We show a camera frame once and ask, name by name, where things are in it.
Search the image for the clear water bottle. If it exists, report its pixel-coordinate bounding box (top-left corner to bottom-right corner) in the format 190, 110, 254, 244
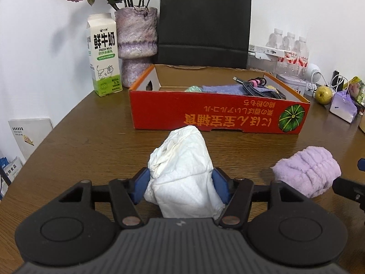
294, 37, 310, 77
268, 29, 284, 49
282, 32, 296, 53

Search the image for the white food packet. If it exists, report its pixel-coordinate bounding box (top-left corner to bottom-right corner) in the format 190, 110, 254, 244
0, 156, 23, 197

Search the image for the white flat carton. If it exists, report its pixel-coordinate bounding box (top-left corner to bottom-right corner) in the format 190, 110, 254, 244
249, 44, 288, 60

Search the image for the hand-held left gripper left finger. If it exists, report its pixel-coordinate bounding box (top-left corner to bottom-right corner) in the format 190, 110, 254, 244
58, 167, 150, 229

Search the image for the clear storage container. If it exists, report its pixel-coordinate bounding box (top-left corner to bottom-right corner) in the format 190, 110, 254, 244
247, 54, 278, 76

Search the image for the red cardboard box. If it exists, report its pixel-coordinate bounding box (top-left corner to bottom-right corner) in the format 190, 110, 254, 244
129, 64, 311, 135

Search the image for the pale printed tin box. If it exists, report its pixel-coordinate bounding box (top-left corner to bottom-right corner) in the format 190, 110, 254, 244
276, 73, 308, 96

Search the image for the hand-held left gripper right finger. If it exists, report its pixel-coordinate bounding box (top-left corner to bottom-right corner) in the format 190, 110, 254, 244
212, 168, 307, 229

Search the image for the green white milk carton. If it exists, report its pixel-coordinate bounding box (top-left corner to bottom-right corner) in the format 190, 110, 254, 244
86, 13, 124, 97

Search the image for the black paper bag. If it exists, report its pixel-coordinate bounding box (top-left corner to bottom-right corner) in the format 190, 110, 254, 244
157, 0, 253, 69

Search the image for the white round device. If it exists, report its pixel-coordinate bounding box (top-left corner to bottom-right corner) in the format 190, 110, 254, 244
305, 63, 321, 83

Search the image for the white cable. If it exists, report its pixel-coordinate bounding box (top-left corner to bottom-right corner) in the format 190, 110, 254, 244
305, 71, 347, 97

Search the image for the black charger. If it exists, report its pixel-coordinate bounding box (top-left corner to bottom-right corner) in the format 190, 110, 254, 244
331, 70, 347, 87

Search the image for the white tissue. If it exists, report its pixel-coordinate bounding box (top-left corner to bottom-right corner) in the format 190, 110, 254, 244
143, 126, 226, 220

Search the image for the purple speckled vase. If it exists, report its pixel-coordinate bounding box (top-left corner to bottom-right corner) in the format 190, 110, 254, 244
115, 6, 159, 88

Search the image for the green apple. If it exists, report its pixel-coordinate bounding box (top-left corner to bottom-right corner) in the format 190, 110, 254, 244
315, 86, 333, 105

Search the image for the purple felt cloth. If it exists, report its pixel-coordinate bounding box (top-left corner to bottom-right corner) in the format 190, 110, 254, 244
202, 84, 244, 95

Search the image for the purple gift bag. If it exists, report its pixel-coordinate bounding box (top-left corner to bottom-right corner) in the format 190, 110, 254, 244
329, 88, 357, 124

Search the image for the colourful snack packet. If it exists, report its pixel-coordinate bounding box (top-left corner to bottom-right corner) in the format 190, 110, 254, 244
344, 76, 365, 106

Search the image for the grey braided cable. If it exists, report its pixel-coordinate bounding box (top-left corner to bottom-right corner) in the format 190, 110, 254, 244
232, 76, 287, 100

